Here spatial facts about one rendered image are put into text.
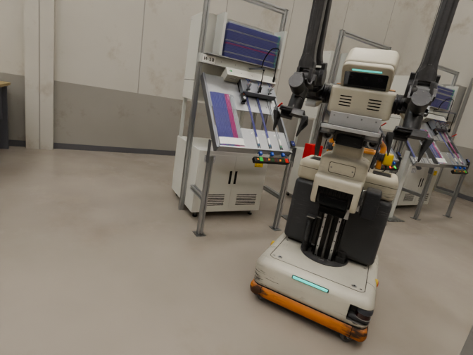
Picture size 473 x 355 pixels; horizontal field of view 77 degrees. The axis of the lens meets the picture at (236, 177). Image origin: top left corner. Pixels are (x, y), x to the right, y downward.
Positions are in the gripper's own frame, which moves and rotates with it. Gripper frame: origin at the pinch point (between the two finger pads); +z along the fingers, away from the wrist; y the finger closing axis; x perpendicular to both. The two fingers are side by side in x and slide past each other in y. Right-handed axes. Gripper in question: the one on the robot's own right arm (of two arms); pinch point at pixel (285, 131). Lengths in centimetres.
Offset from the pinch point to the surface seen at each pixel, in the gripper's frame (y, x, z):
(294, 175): -26, 245, -35
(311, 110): -27, 210, -104
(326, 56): -28, 184, -156
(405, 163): 88, 252, -88
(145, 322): -36, 23, 101
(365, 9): -30, 417, -421
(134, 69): -286, 216, -105
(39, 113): -347, 164, 6
